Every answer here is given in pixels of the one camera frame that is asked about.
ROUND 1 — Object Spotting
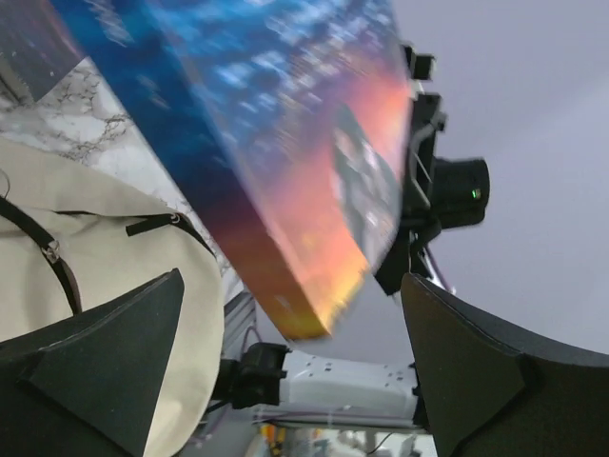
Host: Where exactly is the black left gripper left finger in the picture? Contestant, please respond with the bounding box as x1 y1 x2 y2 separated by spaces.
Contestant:
1 269 185 456

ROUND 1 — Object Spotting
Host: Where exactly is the beige canvas student backpack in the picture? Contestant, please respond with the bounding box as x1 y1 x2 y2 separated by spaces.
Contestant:
1 140 224 456

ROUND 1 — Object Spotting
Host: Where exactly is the dark purple galaxy book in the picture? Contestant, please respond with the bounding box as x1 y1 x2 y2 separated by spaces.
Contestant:
0 0 85 104

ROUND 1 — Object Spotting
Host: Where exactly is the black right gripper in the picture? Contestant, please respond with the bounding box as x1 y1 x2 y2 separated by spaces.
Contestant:
373 45 491 296

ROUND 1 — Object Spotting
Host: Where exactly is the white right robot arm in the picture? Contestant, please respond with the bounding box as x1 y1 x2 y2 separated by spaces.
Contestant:
208 89 490 427

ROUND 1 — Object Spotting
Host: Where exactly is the Jane Eyre book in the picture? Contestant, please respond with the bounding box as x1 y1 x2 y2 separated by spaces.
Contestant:
55 1 413 340

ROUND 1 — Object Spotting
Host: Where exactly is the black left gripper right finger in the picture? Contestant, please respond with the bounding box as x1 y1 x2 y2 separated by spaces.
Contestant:
401 274 608 457

